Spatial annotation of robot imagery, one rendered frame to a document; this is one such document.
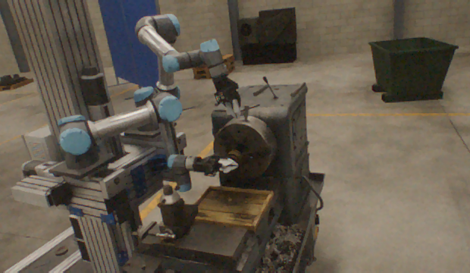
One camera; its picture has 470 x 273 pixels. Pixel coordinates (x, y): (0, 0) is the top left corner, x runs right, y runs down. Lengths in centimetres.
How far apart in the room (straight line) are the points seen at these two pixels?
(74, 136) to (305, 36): 1048
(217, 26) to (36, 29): 1065
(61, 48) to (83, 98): 26
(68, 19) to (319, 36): 1012
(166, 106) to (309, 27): 1021
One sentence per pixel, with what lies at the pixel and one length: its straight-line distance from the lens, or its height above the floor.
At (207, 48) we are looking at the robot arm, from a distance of 154.
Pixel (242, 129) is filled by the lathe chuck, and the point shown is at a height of 121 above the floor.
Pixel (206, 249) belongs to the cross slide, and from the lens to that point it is 136.
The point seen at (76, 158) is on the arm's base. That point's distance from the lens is 179.
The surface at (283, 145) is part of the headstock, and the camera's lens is 190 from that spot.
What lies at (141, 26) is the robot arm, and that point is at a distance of 186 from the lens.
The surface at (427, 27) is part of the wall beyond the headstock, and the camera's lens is 1168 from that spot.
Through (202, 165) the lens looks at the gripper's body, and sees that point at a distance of 170.
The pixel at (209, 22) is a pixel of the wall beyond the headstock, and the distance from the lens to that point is 1253.
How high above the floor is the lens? 180
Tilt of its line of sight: 21 degrees down
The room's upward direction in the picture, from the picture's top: 7 degrees counter-clockwise
